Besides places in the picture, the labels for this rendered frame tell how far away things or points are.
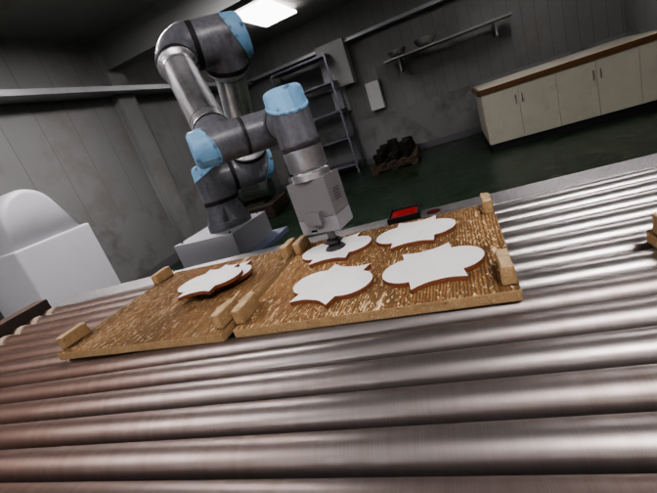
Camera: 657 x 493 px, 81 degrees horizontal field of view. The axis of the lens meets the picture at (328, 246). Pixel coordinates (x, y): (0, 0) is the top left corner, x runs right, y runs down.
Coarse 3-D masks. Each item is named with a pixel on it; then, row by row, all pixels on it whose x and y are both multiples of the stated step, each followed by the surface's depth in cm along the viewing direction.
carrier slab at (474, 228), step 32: (480, 224) 66; (352, 256) 72; (384, 256) 67; (288, 288) 68; (384, 288) 56; (448, 288) 50; (480, 288) 48; (512, 288) 45; (256, 320) 60; (288, 320) 56; (320, 320) 54; (352, 320) 53
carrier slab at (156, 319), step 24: (216, 264) 99; (264, 264) 86; (168, 288) 93; (240, 288) 77; (264, 288) 73; (120, 312) 88; (144, 312) 82; (168, 312) 77; (192, 312) 73; (96, 336) 77; (120, 336) 73; (144, 336) 69; (168, 336) 65; (192, 336) 62; (216, 336) 60
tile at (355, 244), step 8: (344, 240) 80; (352, 240) 79; (360, 240) 77; (368, 240) 76; (312, 248) 82; (320, 248) 80; (344, 248) 75; (352, 248) 74; (360, 248) 73; (304, 256) 79; (312, 256) 77; (320, 256) 76; (328, 256) 74; (336, 256) 73; (344, 256) 71; (312, 264) 74; (320, 264) 74
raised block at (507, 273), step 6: (498, 252) 49; (504, 252) 48; (498, 258) 48; (504, 258) 47; (498, 264) 50; (504, 264) 46; (510, 264) 45; (504, 270) 45; (510, 270) 45; (504, 276) 46; (510, 276) 45; (516, 276) 46; (504, 282) 46; (510, 282) 46; (516, 282) 46
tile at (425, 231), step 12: (432, 216) 76; (396, 228) 76; (408, 228) 74; (420, 228) 72; (432, 228) 70; (444, 228) 68; (384, 240) 72; (396, 240) 70; (408, 240) 68; (420, 240) 67; (432, 240) 65
